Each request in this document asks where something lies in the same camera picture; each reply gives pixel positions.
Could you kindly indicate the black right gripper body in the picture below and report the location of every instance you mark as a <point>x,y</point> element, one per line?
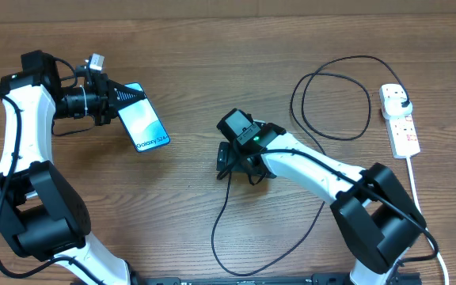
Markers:
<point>230,155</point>

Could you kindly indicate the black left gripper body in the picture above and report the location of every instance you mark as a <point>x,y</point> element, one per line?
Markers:
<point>97,100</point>

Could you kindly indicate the blue Samsung Galaxy smartphone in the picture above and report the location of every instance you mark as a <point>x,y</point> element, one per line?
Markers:
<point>142,124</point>

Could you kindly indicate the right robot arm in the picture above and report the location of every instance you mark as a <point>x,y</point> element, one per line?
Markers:
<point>377,218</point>

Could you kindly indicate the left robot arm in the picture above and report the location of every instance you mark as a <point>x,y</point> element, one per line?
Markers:
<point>41,215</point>

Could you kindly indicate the white charger plug adapter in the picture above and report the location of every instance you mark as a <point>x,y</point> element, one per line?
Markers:
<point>393,108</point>

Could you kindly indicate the white power strip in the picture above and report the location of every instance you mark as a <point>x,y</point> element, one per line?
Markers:
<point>402,132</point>

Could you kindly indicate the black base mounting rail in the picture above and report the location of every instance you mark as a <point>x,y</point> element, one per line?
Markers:
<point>315,279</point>

